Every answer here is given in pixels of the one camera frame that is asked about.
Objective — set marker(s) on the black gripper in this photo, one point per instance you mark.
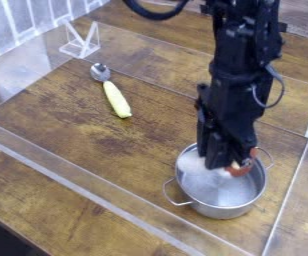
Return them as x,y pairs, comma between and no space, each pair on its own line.
229,105

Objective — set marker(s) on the clear acrylic triangular stand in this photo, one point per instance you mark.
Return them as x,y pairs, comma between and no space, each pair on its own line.
81,47

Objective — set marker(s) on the clear acrylic front barrier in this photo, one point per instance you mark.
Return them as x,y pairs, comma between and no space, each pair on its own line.
150,217

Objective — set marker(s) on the brown and white plush mushroom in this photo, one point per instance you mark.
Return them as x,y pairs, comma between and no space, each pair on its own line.
192,164

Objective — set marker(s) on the black bar on table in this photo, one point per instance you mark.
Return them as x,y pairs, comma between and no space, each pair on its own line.
283,27

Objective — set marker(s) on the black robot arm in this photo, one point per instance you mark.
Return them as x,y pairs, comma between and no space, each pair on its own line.
248,38

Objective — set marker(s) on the spoon with yellow handle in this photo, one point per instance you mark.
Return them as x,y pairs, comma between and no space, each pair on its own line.
101,73

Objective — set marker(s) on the silver pot with handles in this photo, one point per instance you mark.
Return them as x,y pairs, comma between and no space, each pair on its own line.
219,197

